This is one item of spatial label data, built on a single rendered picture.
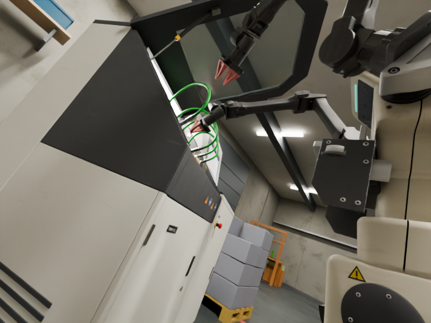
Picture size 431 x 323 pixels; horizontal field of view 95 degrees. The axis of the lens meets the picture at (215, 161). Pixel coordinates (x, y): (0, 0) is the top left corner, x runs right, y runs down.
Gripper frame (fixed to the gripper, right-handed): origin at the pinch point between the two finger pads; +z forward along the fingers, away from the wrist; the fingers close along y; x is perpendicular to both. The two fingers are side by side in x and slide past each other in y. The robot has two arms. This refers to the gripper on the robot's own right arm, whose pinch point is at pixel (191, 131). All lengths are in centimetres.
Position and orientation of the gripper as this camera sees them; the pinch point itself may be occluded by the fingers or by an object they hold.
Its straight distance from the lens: 108.6
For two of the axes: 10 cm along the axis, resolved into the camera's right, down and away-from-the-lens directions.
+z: -8.3, 5.3, 1.4
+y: -3.6, -7.2, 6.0
